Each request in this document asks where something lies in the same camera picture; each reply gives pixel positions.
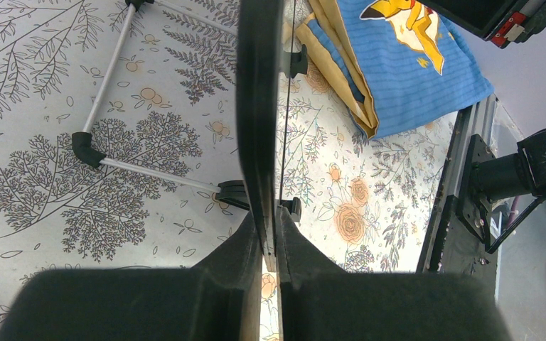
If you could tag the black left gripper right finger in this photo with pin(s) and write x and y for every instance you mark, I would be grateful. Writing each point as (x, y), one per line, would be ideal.
(321, 301)

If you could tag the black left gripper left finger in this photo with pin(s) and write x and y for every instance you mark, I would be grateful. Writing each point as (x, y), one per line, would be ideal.
(216, 299)

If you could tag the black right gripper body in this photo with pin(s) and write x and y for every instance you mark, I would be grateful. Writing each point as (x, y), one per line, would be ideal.
(501, 22)

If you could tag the white whiteboard black frame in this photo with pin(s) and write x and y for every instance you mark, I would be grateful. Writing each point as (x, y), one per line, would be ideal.
(262, 60)

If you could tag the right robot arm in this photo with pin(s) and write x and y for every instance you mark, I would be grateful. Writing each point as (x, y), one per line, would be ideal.
(512, 50)

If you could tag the blue Pikachu cloth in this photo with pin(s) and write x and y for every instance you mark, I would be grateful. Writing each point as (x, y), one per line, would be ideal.
(396, 65)

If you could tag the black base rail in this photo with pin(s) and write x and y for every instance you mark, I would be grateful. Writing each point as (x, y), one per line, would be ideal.
(459, 229)

